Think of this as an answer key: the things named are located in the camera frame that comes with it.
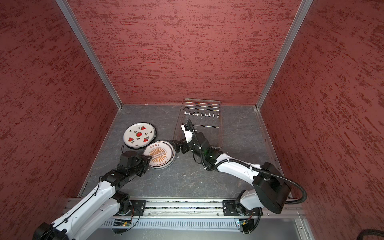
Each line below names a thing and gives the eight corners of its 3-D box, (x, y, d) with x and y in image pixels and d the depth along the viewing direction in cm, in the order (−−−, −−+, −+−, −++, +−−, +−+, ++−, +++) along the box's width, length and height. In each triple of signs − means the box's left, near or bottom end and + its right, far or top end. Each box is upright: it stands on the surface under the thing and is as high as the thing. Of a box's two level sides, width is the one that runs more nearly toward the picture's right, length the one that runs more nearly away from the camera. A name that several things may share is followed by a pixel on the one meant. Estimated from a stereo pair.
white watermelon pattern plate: (121, 148, 98) (119, 145, 95) (129, 125, 110) (128, 122, 108) (153, 148, 98) (152, 145, 95) (158, 125, 111) (157, 122, 108)
